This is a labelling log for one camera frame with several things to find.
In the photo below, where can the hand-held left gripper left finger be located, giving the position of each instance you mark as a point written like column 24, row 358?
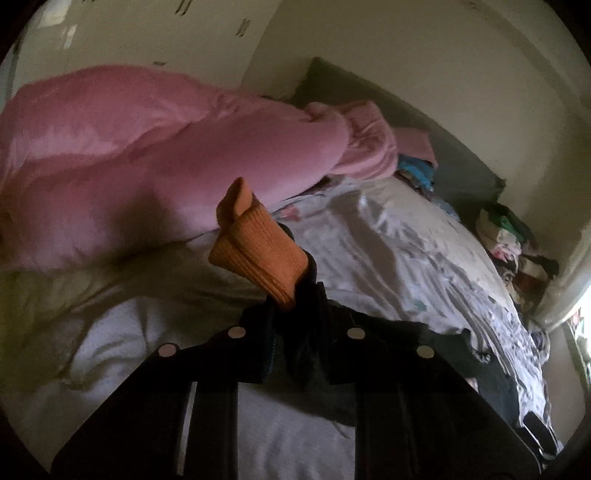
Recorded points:
column 251, row 341

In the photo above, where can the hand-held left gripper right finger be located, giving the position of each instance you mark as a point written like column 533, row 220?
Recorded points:
column 369, row 357

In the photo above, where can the black sweater with white print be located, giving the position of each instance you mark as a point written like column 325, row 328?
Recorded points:
column 461, row 364

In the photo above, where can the orange ribbed sock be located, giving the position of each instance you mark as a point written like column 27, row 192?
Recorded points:
column 258, row 244

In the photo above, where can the pile of mixed clothes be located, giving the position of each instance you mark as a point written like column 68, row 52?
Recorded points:
column 508, row 249

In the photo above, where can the blue cloth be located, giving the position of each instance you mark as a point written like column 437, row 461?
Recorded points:
column 415, row 173

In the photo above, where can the bright window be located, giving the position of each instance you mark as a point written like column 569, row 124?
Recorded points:
column 578, row 337

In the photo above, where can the pink duvet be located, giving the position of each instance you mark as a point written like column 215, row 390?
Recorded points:
column 138, row 161

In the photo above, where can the pink pillow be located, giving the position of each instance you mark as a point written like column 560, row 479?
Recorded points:
column 415, row 145

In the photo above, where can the grey bed headboard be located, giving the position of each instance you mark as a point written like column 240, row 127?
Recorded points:
column 455, row 157

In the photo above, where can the white wardrobe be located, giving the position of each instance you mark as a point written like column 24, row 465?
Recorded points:
column 138, row 37

